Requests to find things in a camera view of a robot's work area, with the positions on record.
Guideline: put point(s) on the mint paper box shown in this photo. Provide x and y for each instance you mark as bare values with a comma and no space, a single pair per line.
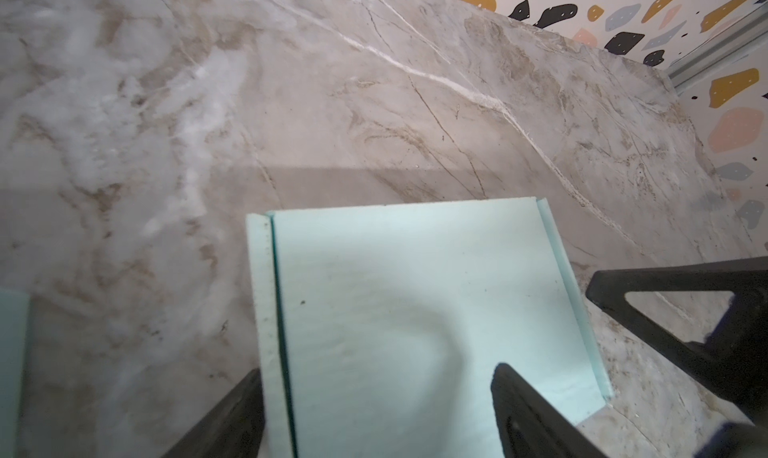
14,321

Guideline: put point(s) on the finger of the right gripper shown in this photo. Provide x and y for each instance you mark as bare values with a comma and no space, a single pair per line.
709,320

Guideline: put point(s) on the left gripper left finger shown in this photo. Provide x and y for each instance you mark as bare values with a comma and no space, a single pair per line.
234,427

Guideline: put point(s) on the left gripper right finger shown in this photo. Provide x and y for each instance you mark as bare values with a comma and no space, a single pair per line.
528,425

